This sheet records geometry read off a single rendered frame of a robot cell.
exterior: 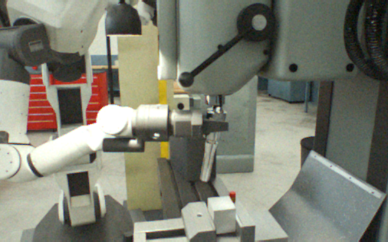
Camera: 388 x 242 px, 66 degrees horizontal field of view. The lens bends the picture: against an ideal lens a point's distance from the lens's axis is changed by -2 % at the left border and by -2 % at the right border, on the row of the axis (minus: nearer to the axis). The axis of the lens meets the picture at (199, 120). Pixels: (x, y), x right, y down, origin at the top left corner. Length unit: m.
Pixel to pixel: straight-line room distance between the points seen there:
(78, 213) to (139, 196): 1.28
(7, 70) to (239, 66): 0.53
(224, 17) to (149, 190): 2.21
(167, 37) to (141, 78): 1.76
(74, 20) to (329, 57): 0.64
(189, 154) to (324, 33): 0.64
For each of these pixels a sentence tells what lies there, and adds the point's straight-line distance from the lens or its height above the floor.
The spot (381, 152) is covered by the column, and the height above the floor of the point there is 1.18.
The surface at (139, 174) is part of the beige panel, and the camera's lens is 2.62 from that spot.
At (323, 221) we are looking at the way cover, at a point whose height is 0.95.
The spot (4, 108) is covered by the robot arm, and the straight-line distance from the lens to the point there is 0.81.
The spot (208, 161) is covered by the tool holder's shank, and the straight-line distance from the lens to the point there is 0.75.
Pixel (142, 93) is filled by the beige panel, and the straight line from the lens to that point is 2.43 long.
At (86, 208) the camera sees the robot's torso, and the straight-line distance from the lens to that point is 1.46.
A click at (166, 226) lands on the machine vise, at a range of 0.76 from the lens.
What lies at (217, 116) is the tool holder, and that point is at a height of 1.25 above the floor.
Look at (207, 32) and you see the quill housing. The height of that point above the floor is 1.44.
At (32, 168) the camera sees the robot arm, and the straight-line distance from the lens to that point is 0.78.
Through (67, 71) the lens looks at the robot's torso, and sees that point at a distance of 1.23.
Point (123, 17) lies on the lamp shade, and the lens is 0.62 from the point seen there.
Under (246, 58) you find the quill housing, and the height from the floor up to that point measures 1.39.
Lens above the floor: 1.41
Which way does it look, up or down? 14 degrees down
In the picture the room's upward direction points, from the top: straight up
